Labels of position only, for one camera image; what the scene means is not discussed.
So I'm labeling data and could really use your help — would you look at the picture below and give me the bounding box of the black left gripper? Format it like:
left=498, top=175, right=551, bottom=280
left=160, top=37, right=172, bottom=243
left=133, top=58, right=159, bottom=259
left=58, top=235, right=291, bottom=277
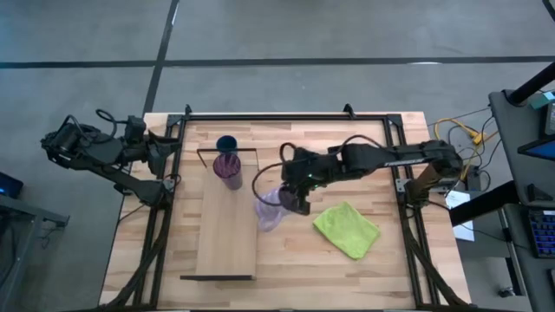
left=122, top=129, right=183, bottom=177

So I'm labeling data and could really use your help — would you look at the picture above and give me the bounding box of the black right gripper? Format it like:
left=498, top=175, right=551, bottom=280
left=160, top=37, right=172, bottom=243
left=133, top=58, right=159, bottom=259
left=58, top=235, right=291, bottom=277
left=280, top=151, right=343, bottom=217

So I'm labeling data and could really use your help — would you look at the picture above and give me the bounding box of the lilac ribbed mug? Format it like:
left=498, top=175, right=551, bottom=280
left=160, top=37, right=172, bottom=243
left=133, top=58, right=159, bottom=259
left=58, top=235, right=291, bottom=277
left=254, top=185, right=301, bottom=234

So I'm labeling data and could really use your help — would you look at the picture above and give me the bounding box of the dark blue cup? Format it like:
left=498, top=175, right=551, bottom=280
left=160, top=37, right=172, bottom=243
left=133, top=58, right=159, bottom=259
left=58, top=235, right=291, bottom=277
left=215, top=134, right=239, bottom=153

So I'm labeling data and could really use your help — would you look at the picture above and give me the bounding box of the purple faceted plastic tumbler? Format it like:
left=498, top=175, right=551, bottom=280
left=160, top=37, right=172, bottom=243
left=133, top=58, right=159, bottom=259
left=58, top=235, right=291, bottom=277
left=212, top=152, right=244, bottom=192

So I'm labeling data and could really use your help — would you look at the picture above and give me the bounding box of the lime green microfibre cloth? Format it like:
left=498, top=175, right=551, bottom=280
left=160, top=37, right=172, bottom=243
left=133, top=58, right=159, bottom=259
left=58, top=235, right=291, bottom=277
left=312, top=200, right=382, bottom=262

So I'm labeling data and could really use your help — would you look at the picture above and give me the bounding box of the wooden board tray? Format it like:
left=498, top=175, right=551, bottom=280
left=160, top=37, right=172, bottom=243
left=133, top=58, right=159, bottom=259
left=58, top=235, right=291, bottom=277
left=179, top=147, right=260, bottom=282

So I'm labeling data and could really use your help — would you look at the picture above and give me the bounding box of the grey side table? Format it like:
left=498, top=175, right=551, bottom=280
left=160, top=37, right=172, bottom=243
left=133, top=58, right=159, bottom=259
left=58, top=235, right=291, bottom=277
left=0, top=190, right=71, bottom=312

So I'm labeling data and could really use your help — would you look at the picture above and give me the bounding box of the black device with blue light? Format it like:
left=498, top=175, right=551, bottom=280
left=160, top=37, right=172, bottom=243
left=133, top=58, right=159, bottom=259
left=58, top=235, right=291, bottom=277
left=0, top=171, right=25, bottom=200

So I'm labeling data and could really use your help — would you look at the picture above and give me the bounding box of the white paper sheet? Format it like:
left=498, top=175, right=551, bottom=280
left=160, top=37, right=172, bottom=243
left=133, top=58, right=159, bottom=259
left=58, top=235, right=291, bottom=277
left=445, top=189, right=476, bottom=243

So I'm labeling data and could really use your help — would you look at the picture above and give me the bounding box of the black power box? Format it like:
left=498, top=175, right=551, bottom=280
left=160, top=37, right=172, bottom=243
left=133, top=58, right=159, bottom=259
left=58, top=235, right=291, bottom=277
left=464, top=166, right=486, bottom=192

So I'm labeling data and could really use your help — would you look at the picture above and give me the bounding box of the black support beam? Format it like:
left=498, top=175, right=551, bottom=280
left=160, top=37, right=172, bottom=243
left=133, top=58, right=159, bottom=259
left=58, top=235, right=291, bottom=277
left=448, top=179, right=521, bottom=228
left=506, top=62, right=555, bottom=107

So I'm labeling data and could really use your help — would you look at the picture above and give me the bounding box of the dark computer desk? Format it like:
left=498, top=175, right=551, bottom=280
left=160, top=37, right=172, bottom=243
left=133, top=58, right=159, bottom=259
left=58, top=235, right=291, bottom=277
left=488, top=88, right=555, bottom=312

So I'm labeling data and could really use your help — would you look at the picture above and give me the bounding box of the black computer keyboard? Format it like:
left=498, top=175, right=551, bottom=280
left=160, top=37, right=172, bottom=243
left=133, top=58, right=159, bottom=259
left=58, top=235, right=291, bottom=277
left=527, top=207, right=555, bottom=260

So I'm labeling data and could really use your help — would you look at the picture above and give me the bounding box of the computer monitor with blue screen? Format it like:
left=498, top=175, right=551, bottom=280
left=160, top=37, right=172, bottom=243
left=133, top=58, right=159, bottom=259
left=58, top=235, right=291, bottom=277
left=517, top=137, right=555, bottom=162

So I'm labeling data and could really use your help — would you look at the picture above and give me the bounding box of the teal box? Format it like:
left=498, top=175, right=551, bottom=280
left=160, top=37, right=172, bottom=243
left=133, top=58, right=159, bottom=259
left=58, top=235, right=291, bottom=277
left=529, top=89, right=555, bottom=111

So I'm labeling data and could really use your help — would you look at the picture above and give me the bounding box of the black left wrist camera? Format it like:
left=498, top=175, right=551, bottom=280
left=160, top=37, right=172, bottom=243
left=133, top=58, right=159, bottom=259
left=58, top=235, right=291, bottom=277
left=124, top=114, right=147, bottom=144

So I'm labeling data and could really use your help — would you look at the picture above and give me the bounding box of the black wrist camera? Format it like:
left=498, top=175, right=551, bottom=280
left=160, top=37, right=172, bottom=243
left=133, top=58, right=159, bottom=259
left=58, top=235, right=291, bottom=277
left=281, top=146, right=307, bottom=174
left=124, top=114, right=147, bottom=144

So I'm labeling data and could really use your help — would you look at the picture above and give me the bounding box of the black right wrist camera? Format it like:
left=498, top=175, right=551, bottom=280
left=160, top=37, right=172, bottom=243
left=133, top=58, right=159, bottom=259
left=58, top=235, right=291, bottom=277
left=281, top=146, right=307, bottom=174

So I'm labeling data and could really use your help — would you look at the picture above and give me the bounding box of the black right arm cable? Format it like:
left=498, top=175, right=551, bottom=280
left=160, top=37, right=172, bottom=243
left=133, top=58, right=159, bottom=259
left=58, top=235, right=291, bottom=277
left=251, top=140, right=300, bottom=207

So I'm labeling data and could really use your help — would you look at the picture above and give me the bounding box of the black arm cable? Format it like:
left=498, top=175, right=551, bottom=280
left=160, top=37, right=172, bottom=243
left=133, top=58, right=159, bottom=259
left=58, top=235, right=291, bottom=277
left=251, top=140, right=300, bottom=207
left=95, top=107, right=119, bottom=140

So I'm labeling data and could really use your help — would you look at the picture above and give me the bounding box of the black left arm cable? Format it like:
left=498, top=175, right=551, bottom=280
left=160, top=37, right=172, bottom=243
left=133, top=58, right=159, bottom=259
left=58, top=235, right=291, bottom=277
left=95, top=107, right=119, bottom=140

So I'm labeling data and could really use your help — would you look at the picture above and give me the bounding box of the black aluminium rig frame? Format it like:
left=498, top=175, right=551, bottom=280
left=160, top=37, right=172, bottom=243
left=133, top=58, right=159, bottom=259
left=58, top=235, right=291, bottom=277
left=101, top=102, right=473, bottom=312

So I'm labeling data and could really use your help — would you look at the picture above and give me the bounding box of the yellow cable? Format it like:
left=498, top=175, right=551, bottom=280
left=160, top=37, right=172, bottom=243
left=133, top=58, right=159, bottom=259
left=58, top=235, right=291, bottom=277
left=433, top=116, right=500, bottom=181

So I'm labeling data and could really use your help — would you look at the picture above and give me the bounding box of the black triangular bracket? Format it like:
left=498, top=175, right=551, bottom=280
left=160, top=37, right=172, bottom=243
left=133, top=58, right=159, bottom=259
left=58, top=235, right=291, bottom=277
left=526, top=183, right=555, bottom=203

